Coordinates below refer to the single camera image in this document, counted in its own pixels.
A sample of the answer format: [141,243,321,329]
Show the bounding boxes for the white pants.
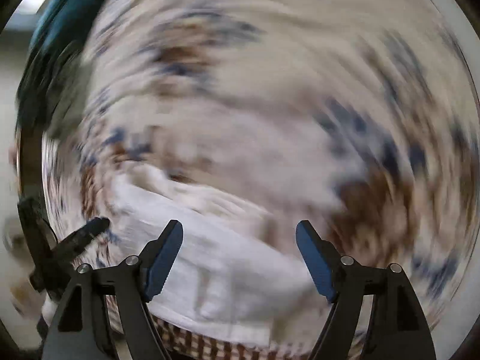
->
[108,164,329,353]

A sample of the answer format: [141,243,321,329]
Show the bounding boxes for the dark teal folded garment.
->
[16,0,105,130]

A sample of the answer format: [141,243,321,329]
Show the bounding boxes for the floral fleece blanket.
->
[42,0,479,359]

